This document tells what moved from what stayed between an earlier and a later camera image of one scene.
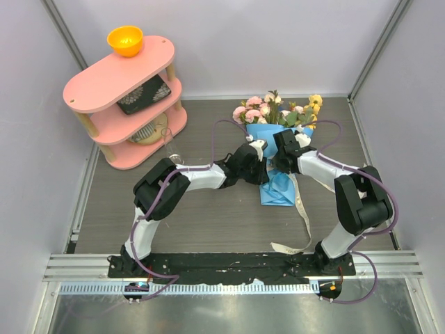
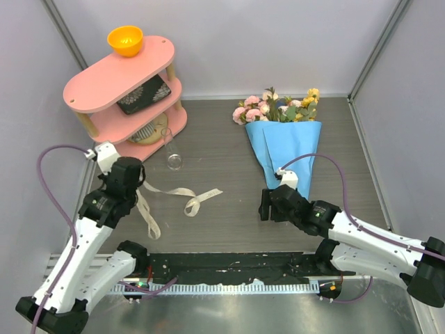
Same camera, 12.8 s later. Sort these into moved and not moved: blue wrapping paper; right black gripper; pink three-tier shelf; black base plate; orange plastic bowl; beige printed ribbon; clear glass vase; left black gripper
Moved: blue wrapping paper; beige printed ribbon; left black gripper; right black gripper
Not moved: pink three-tier shelf; orange plastic bowl; clear glass vase; black base plate
